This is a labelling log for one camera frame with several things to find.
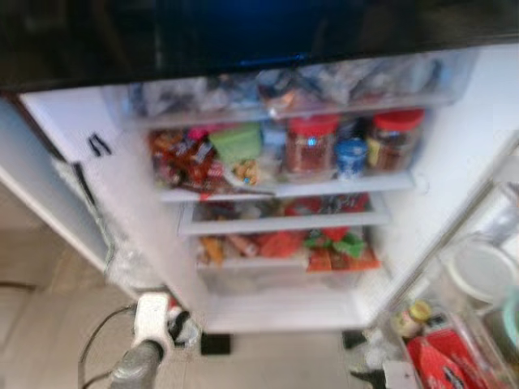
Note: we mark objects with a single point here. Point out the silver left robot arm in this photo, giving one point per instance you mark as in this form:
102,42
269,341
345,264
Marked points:
134,369

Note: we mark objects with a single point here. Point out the black fridge foot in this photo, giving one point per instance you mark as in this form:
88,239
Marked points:
216,344
353,339

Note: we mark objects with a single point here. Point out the clear fridge door bin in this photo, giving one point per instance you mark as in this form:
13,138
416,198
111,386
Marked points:
454,324

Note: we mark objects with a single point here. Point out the narrow clear fridge drawer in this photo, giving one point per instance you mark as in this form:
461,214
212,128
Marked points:
284,217

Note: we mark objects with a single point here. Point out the white fridge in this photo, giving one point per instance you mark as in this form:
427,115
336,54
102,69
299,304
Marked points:
454,146

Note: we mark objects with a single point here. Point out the wide clear fridge drawer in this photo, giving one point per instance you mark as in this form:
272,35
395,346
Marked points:
300,89

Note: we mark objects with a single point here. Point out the small yellow lid jar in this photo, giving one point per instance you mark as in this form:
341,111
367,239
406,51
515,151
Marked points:
412,320

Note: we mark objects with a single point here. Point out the large red packet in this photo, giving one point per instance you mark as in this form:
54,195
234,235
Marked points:
446,365

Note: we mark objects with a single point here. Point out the brown snack packet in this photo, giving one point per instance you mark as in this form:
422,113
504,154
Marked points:
227,249

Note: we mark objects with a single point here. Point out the orange snack packet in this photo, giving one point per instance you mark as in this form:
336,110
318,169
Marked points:
345,261

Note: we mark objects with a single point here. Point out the small red snack packet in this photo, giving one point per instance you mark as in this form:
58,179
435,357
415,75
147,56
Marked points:
281,243

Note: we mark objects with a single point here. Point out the green snack packet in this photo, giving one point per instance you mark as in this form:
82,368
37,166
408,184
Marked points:
349,241

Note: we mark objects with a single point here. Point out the teal plastic container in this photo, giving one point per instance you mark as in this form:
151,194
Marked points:
512,320

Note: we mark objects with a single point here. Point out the white round lidded tub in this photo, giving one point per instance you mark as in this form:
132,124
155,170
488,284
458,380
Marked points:
482,271

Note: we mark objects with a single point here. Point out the red snack packets pile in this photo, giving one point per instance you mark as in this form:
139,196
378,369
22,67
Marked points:
185,162

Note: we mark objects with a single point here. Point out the white bowl with food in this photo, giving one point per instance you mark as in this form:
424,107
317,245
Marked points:
247,174

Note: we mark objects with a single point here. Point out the green plastic container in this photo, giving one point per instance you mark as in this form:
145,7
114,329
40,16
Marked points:
237,143

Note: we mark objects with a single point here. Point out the black clip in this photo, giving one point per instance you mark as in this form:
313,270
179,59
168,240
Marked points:
99,145

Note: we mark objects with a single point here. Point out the red lid clear jar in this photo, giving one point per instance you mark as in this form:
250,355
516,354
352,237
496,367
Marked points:
396,142
310,150

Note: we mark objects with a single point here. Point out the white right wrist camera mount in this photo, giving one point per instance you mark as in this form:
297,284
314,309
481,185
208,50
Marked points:
401,376

